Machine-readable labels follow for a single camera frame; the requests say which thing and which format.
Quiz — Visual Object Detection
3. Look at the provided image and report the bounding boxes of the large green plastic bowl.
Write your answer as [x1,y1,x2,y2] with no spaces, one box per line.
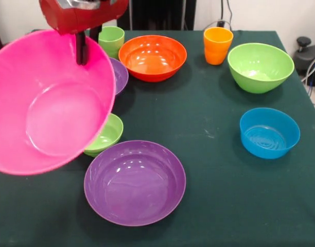
[227,43,295,94]

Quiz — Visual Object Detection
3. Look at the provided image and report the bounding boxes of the pink plastic bowl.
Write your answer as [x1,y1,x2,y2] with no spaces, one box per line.
[0,29,116,177]

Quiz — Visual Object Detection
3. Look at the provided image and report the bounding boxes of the blue plastic bowl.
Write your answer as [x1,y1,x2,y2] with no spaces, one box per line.
[239,107,301,160]

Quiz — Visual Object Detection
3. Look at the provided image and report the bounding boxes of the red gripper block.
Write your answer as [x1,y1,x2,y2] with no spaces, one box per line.
[39,0,129,65]

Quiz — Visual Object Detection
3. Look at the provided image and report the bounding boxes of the dark green tablecloth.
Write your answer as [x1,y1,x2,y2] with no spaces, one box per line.
[0,29,315,247]

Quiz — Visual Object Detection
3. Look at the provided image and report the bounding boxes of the blue and white cables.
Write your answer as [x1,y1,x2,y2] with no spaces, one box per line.
[301,52,315,88]

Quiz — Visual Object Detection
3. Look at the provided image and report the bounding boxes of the green plastic cup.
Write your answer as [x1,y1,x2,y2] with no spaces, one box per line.
[98,26,126,60]

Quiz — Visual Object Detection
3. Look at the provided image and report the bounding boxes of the purple plastic bowl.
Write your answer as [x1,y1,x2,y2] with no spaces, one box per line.
[109,58,129,96]
[83,140,187,227]

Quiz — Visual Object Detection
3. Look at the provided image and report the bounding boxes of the small green plastic bowl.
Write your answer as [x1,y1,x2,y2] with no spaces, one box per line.
[83,113,124,158]

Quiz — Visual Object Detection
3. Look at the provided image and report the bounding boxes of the black cabinet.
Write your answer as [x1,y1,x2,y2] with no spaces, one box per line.
[121,0,197,31]

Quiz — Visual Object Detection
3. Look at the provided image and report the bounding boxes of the black wall plug cable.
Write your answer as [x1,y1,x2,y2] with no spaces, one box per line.
[217,0,234,30]

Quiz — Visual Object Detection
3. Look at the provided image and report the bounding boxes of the orange plastic cup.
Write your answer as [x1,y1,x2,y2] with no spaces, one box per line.
[203,27,234,66]

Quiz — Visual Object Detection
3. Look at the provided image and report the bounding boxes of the orange plastic bowl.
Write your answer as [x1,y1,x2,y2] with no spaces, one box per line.
[118,35,188,83]

